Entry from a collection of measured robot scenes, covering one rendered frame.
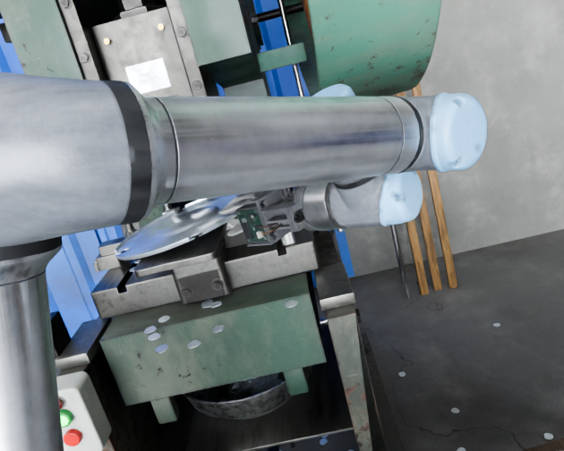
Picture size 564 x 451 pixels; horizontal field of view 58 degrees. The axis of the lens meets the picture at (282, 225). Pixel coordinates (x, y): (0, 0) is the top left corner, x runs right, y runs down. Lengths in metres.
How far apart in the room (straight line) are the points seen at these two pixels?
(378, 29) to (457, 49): 1.57
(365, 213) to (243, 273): 0.39
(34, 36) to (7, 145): 0.70
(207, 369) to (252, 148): 0.67
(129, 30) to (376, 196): 0.57
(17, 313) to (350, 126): 0.31
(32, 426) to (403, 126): 0.41
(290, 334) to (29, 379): 0.56
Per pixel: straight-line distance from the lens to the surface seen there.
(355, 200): 0.65
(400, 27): 0.79
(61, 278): 2.57
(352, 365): 0.91
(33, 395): 0.49
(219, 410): 1.15
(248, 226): 0.77
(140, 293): 1.04
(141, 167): 0.32
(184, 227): 0.93
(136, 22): 1.00
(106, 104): 0.33
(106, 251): 1.16
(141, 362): 1.00
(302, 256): 0.97
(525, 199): 2.55
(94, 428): 0.96
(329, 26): 0.75
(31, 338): 0.47
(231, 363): 0.98
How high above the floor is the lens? 1.04
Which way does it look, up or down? 18 degrees down
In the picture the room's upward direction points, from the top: 15 degrees counter-clockwise
